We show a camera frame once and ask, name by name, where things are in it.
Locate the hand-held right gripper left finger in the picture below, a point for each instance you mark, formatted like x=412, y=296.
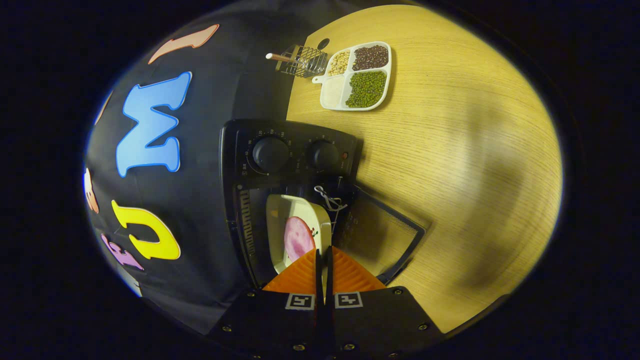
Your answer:
x=280, y=320

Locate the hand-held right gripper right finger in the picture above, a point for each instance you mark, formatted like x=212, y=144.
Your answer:
x=375, y=320

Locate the pink ham slice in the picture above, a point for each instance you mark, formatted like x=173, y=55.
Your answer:
x=298, y=239

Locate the cream square plate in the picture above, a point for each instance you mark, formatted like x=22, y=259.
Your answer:
x=277, y=215

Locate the black electric oven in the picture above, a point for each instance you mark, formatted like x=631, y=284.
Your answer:
x=290, y=135

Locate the black backdrop cloth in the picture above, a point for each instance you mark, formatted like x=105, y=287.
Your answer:
x=210, y=100

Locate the white divided tray of beans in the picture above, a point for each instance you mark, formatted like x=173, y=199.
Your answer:
x=367, y=87

